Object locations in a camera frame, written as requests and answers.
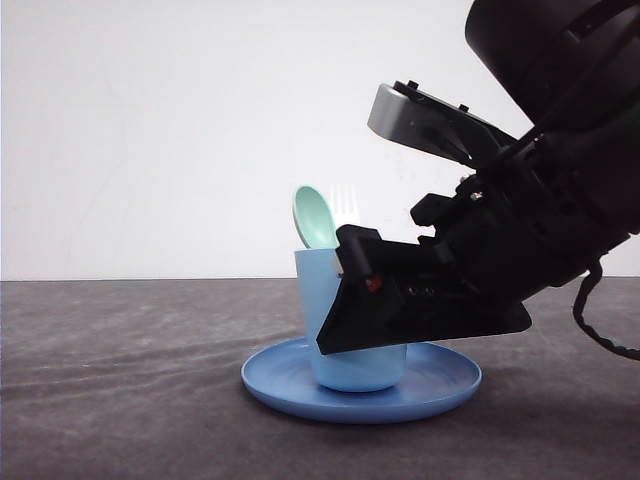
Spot mint green plastic spoon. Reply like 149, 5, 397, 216
292, 185, 339, 249

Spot light blue plastic cup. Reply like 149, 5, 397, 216
294, 248, 407, 392

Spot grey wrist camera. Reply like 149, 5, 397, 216
367, 81, 516, 170

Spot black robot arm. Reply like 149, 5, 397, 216
316, 1, 639, 359

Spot blue plastic plate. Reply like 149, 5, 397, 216
241, 337, 483, 424

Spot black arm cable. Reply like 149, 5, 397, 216
572, 254, 640, 362

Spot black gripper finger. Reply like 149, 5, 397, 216
316, 275, 531, 355

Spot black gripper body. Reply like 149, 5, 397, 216
334, 127, 639, 310

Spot white plastic fork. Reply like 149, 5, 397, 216
330, 184, 360, 227

